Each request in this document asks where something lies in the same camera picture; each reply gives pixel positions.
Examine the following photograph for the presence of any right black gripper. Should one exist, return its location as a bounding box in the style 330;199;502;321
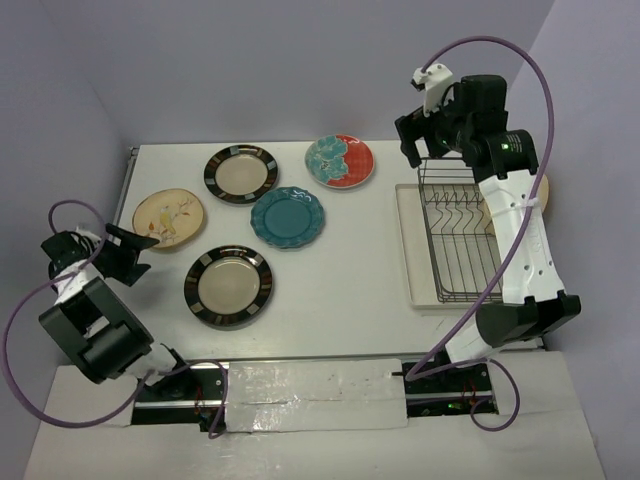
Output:
396;81;474;167

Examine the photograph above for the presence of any beige bird plate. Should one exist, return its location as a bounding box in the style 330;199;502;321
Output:
132;188;205;250
480;174;550;236

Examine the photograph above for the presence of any teal scalloped plate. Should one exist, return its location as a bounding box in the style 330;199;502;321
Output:
250;186;325;249

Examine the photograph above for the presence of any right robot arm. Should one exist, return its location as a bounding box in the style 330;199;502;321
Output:
395;70;581;391

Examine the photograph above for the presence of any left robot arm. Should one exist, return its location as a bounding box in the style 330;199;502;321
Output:
39;223;196;399

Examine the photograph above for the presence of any red and teal floral plate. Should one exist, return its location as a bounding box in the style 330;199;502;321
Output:
304;134;375;189

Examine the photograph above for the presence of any black rim plate front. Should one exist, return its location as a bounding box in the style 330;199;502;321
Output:
183;245;274;330

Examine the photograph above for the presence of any black rim plate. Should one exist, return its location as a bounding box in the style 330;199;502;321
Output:
203;144;279;205
183;245;274;330

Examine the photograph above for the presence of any black rim plate rear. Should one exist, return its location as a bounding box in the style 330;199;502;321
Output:
203;144;279;205

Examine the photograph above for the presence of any white drain tray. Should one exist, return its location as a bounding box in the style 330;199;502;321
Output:
395;184;472;310

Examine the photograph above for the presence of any silver tape sheet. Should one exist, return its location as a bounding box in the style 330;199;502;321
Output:
225;359;408;433

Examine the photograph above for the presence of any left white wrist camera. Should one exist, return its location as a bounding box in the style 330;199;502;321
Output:
70;226;102;254

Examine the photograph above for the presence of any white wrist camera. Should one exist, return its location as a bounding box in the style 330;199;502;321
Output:
411;63;454;116
70;226;102;254

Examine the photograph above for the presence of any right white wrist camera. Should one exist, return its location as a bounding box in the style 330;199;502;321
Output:
411;63;454;116

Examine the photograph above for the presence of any black wire dish rack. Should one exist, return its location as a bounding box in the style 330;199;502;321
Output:
417;156;501;306

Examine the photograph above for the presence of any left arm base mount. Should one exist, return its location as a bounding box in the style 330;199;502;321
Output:
131;362;229;438

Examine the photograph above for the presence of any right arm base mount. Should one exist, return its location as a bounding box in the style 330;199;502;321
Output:
404;365;498;418

